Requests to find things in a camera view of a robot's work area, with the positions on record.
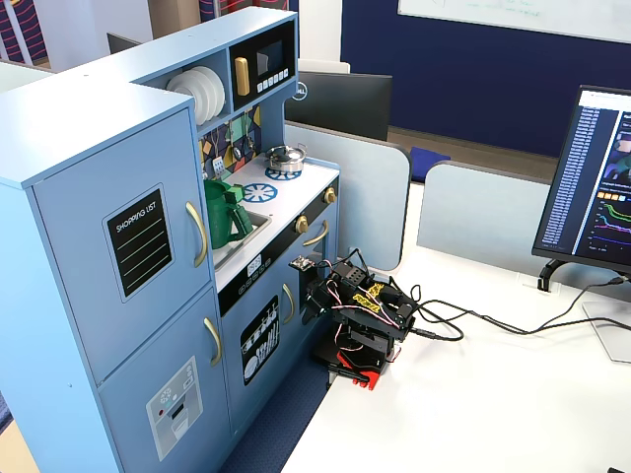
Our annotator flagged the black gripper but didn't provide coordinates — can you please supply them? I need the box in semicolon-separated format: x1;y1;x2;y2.
299;269;346;327

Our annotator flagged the green pitcher lid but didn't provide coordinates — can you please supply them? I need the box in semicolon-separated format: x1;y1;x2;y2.
203;177;245;204

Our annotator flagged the steel pot with lid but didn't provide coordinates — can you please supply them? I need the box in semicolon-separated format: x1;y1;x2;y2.
265;143;309;174

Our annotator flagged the blue oven door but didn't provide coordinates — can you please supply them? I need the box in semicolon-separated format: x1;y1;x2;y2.
297;210;340;316

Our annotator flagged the grey sink basin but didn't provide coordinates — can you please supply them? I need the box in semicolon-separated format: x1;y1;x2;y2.
213;208;274;270

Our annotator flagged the dishwasher door with print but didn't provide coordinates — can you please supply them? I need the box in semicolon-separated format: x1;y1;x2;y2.
219;259;303;436

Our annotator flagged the red table clamp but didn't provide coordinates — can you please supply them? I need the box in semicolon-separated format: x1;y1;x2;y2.
333;346;384;393

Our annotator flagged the grey desk divider panel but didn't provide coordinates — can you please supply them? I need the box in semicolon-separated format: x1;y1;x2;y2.
415;159;559;268
284;121;412;273

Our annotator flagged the green plastic pitcher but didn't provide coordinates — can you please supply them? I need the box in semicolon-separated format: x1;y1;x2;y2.
203;189;255;250

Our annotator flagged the steel slotted spatula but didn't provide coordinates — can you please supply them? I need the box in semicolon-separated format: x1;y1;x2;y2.
211;142;228;178

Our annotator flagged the steel ladle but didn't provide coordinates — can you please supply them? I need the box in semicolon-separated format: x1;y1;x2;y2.
230;113;244;161

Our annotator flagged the blue fabric cushion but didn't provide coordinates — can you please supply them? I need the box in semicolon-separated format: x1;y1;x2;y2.
408;145;453;181

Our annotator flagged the black Dell monitor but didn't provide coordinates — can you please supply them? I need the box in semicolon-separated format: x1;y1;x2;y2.
284;69;394;143

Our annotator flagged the freezer door with dispenser print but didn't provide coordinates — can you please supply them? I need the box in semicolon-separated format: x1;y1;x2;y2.
97;285;233;473

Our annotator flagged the white toy plate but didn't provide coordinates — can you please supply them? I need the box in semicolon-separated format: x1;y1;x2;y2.
196;65;227;120
182;68;217;123
166;73;204;127

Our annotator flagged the black microwave door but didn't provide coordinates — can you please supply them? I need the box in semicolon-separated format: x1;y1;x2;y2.
228;23;298;112

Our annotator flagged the white box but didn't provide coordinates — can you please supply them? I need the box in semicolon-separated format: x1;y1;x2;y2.
297;58;352;76

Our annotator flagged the fridge door with shopping list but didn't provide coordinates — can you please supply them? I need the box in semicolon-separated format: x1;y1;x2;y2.
31;107;216;386

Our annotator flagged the blue toy kitchen unit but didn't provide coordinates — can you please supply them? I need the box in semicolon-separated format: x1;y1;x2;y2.
0;7;342;473

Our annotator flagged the monitor with lit screen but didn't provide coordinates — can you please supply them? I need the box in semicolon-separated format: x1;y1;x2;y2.
530;84;631;275

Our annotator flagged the dark monitor back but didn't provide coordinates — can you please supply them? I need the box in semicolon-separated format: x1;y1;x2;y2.
105;32;142;56

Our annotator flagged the whiteboard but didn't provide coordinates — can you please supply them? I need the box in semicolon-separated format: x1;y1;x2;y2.
396;0;631;45

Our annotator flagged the gold dishwasher handle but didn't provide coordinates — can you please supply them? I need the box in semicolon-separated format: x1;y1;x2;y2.
281;282;297;325

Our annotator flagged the gold oven handle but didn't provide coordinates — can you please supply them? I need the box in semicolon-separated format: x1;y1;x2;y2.
301;219;330;247

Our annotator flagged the gold freezer door handle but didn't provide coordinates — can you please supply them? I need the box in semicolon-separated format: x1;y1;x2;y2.
202;316;224;368

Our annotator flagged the gold fridge door handle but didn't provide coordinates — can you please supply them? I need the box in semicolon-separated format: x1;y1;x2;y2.
184;200;209;269

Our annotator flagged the gold microwave handle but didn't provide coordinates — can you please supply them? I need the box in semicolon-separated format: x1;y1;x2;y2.
233;56;250;97

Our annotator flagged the black power cable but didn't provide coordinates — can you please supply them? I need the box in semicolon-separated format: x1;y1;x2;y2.
416;298;631;342

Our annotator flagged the silver monitor base plate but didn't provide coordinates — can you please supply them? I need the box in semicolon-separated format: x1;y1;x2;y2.
581;299;631;367

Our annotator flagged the black USB cable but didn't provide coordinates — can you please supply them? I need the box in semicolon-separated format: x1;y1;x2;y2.
412;275;631;342

